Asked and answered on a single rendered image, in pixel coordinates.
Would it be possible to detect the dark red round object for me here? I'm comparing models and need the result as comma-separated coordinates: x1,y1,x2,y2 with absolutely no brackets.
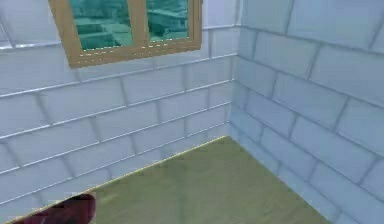
12,192,98,224

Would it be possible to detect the wooden framed window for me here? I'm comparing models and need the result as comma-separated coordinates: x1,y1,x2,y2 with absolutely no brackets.
48,0,204,70

